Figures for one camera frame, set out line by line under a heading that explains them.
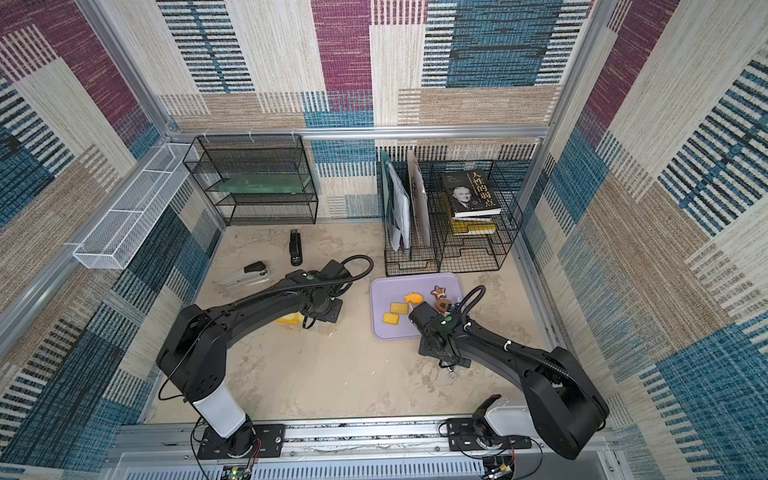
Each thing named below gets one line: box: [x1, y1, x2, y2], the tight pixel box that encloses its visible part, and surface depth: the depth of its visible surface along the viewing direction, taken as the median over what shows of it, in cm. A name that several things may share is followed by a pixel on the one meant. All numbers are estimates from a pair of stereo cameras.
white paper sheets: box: [388, 162, 411, 252], surface depth 93 cm
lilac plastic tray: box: [370, 273, 464, 339], surface depth 101 cm
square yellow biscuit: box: [382, 313, 399, 325], surface depth 96 cm
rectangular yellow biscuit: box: [390, 303, 408, 314], surface depth 98 cm
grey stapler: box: [224, 261, 270, 288], surface depth 104 cm
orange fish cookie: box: [404, 292, 424, 304], surface depth 99 cm
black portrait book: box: [443, 170, 501, 217], surface depth 98 cm
